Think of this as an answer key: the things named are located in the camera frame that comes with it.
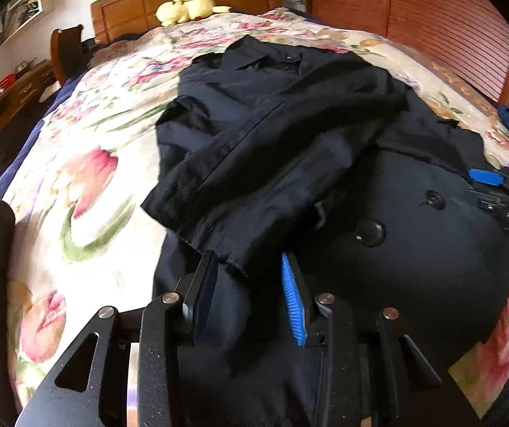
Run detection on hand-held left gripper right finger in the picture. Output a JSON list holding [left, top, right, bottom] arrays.
[[281, 253, 482, 427]]

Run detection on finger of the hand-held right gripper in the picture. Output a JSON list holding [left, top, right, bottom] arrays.
[[465, 189, 509, 215], [468, 166, 509, 196]]

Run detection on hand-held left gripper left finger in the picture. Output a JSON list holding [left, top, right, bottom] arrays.
[[14, 250, 218, 427]]

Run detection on black double-breasted coat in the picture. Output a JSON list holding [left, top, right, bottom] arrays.
[[141, 36, 509, 427]]

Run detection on wooden slatted wardrobe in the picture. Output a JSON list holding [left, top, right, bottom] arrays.
[[305, 0, 509, 103]]

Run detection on floral blanket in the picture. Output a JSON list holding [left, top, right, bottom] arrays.
[[0, 6, 509, 423]]

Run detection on navy bed sheet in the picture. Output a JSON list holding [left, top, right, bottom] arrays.
[[0, 71, 99, 205]]

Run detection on long wooden desk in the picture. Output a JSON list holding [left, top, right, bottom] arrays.
[[0, 58, 55, 205]]

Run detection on wooden chair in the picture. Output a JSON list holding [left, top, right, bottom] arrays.
[[50, 24, 86, 85]]

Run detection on yellow plush toy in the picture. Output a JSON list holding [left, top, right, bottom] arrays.
[[154, 0, 233, 27]]

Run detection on wooden bed headboard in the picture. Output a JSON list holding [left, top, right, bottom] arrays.
[[90, 0, 282, 45]]

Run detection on white wall shelf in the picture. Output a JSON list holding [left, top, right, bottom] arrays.
[[0, 0, 55, 49]]

